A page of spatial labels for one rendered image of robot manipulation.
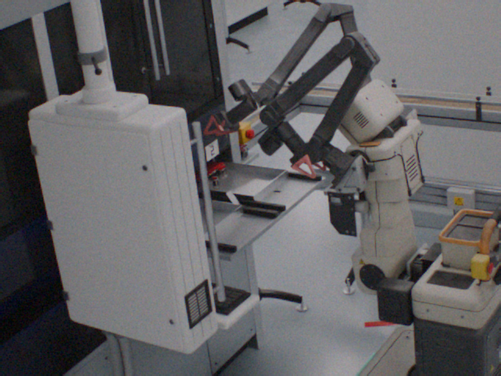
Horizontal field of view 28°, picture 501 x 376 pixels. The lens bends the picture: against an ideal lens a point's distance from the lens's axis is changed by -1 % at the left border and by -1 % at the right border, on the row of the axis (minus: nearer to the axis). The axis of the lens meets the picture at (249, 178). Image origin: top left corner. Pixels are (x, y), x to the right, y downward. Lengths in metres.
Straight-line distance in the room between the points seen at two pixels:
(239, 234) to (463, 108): 1.32
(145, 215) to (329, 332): 1.90
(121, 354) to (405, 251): 1.05
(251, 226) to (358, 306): 1.28
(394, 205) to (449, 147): 1.82
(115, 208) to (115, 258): 0.18
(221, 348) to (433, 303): 1.27
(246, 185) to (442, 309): 1.08
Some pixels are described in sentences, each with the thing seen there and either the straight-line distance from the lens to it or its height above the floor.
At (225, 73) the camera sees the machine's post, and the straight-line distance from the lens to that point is 4.06.
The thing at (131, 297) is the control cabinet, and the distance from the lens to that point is 3.14.
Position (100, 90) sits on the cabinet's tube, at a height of 1.62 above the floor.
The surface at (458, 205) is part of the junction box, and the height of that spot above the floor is 0.48.
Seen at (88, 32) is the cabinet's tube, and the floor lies 1.79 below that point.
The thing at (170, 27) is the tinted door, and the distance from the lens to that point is 3.77.
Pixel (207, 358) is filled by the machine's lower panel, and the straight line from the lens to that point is 4.25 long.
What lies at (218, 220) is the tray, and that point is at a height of 0.88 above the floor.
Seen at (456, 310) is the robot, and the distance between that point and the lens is 3.31.
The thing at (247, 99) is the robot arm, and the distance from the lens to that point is 3.67.
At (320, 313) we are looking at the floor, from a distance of 4.81.
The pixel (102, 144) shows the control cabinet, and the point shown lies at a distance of 2.93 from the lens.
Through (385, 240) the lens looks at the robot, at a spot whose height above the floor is 0.88.
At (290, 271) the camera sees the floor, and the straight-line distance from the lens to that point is 5.19.
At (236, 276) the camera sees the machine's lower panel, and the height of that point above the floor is 0.43.
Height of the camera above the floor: 2.48
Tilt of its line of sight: 23 degrees down
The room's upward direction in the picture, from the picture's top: 7 degrees counter-clockwise
